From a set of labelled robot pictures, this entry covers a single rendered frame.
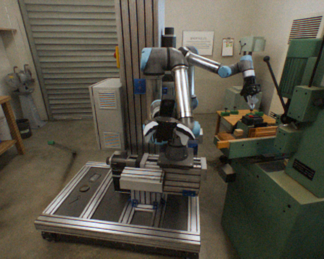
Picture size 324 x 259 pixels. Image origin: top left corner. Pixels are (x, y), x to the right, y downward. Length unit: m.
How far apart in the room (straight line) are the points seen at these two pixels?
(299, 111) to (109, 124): 1.09
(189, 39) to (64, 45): 2.33
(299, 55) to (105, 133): 1.23
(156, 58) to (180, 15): 3.15
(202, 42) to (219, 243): 3.45
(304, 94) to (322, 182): 0.42
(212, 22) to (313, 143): 3.45
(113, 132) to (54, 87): 3.11
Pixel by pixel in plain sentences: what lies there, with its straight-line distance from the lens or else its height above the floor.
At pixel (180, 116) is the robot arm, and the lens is 0.89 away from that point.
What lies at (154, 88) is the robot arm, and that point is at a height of 1.27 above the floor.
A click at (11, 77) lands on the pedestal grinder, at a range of 4.13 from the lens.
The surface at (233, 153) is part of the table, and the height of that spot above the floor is 0.88.
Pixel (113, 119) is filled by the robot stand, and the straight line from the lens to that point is 1.35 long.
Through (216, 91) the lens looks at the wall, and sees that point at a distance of 4.47.
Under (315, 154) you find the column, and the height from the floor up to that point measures 1.00.
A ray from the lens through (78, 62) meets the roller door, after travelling 4.15.
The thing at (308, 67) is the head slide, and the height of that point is 1.37.
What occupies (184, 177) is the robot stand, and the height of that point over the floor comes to 0.69.
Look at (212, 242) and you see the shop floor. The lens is 1.87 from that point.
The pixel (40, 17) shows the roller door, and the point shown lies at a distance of 4.30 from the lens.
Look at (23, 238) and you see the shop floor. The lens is 2.17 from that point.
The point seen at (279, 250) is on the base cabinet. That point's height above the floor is 0.45.
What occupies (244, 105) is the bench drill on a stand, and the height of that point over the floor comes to 0.48.
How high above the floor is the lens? 1.48
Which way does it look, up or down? 24 degrees down
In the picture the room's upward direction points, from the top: straight up
